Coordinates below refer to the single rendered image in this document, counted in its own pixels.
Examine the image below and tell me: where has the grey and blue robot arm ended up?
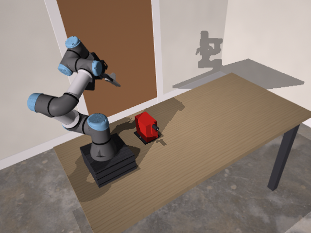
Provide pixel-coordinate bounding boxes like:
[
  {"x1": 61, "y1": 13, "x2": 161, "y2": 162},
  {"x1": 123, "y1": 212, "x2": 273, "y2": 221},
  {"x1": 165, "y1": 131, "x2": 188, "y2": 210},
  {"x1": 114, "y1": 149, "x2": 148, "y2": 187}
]
[{"x1": 27, "y1": 36, "x2": 117, "y2": 161}]

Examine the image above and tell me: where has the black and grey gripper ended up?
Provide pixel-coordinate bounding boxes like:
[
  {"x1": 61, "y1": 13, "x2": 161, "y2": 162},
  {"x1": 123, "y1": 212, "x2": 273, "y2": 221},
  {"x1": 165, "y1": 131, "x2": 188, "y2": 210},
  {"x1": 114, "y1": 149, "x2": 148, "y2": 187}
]
[{"x1": 90, "y1": 52, "x2": 121, "y2": 87}]

